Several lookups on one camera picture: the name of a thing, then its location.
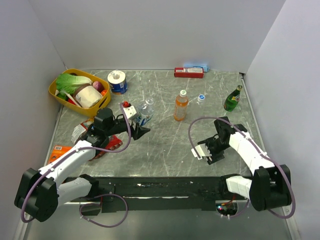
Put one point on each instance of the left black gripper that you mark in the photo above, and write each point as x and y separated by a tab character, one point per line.
138	131

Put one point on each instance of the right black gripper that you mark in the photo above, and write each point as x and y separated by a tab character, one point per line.
215	157

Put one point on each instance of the crushed clear plastic bottle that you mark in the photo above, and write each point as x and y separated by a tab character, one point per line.
145	112

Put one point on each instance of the blue and white bottle cap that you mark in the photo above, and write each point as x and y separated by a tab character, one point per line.
201	97

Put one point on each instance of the orange juice bottle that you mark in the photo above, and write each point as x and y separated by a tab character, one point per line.
180	108

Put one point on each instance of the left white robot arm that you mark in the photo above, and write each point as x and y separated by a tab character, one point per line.
42	191

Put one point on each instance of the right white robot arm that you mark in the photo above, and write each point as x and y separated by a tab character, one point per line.
267	187

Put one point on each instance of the green glass bottle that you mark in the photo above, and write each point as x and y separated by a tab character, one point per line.
233	99

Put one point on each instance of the blue wrapped toilet paper roll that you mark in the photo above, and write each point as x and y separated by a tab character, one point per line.
117	82

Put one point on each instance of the red snack bag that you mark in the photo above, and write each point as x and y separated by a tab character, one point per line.
80	130

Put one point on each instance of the brown and cream jar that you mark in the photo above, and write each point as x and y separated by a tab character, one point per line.
87	96

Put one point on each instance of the purple onion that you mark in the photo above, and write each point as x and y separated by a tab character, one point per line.
98	86

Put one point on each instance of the red rectangular box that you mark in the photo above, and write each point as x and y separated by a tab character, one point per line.
189	72

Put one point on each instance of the light blue box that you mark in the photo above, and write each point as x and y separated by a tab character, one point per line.
197	66

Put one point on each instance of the orange packet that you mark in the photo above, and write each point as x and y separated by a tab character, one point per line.
57	152

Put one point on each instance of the green lettuce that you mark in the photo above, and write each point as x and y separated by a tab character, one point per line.
70	83

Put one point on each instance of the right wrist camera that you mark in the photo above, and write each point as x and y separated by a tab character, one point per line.
201	151

